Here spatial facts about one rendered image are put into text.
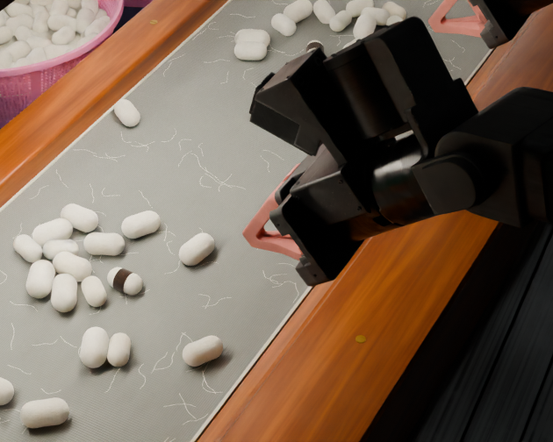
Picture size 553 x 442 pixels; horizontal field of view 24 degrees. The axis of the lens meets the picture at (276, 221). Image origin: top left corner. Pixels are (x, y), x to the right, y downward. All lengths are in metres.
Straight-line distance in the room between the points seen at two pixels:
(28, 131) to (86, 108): 0.06
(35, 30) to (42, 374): 0.52
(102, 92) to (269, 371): 0.41
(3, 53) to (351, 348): 0.57
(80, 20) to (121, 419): 0.58
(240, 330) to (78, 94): 0.34
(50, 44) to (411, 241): 0.50
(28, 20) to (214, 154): 0.32
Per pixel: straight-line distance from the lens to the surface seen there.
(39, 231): 1.14
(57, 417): 1.00
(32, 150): 1.23
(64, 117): 1.26
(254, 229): 0.96
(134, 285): 1.09
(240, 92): 1.32
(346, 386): 0.99
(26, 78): 1.35
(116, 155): 1.25
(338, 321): 1.04
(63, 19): 1.45
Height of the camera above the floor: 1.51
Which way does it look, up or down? 41 degrees down
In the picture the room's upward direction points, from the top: straight up
